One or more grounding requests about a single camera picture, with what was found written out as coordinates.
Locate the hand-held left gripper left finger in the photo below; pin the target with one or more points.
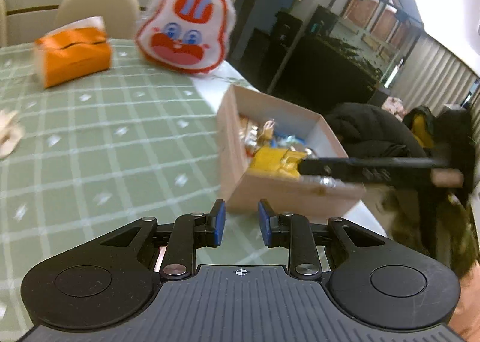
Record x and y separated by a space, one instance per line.
219 224

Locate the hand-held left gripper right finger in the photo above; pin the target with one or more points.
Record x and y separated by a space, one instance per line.
265 224

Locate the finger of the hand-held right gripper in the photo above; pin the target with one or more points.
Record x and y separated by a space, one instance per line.
333 181
375 167

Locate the pink cardboard gift box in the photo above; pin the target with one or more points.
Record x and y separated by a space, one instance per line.
281 192

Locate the yellow snack packet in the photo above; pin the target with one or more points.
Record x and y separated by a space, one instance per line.
273 162

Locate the person's right forearm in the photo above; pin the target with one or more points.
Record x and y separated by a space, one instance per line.
468 308

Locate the person's right hand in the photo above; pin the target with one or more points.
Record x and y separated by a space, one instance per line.
446 177

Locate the yellow garment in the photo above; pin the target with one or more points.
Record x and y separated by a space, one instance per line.
422 128

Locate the black jacket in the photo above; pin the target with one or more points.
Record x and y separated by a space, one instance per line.
367 132

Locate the blue white snack packet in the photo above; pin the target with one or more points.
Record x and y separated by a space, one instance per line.
288 139

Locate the grey window curtain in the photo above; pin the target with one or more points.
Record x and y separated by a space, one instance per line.
435 72

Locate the olive fur-trimmed coat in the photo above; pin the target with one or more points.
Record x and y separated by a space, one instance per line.
420 222

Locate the clear packet of brown cookies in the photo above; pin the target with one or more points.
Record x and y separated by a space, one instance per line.
268 129

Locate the glass aquarium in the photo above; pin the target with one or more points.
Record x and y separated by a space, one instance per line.
337 60

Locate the green checked tablecloth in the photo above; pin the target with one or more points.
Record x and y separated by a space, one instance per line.
93 147

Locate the black floor cabinet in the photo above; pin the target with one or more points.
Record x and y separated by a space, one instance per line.
287 34

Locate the white red rabbit face bag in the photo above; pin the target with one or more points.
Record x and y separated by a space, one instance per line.
185 27

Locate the orange tissue box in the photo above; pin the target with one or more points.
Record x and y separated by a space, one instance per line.
71 57

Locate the beige dining chair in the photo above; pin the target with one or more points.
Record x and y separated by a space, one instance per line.
2 23
95 8

